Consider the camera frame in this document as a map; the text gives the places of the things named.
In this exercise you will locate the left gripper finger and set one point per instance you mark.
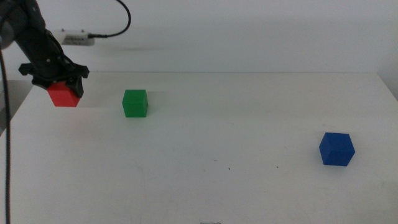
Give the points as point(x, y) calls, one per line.
point(77, 87)
point(40, 82)

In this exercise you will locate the red cube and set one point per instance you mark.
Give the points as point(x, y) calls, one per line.
point(63, 97)

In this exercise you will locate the green cube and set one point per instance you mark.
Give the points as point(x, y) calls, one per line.
point(135, 104)

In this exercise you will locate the blue cube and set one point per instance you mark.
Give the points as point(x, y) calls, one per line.
point(336, 150)

